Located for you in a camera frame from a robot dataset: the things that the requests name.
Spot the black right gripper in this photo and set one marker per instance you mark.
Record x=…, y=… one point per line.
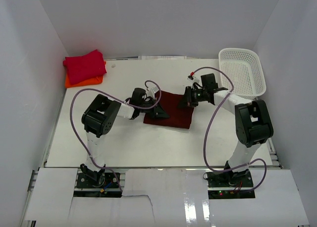
x=188, y=97

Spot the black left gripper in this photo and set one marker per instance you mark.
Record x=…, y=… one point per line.
x=153, y=109

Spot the dark red t-shirt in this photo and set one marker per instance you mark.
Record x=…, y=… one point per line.
x=178, y=117

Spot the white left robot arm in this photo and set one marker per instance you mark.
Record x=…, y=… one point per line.
x=99, y=118

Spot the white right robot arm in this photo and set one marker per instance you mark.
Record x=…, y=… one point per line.
x=253, y=125

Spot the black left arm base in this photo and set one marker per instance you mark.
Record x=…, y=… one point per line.
x=105, y=187

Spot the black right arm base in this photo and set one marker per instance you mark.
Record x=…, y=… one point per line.
x=220, y=187

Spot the white perforated plastic basket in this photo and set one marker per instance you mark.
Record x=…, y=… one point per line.
x=244, y=69

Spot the folded orange t-shirt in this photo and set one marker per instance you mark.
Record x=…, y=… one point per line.
x=86, y=75

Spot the folded bright red t-shirt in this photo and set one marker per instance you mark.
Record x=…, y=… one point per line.
x=93, y=57

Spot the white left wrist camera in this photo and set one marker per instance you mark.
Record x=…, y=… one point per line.
x=154, y=90

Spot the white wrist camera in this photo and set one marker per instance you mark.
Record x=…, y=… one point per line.
x=193, y=80
x=154, y=90

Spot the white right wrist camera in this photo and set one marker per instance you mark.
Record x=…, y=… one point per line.
x=193, y=80

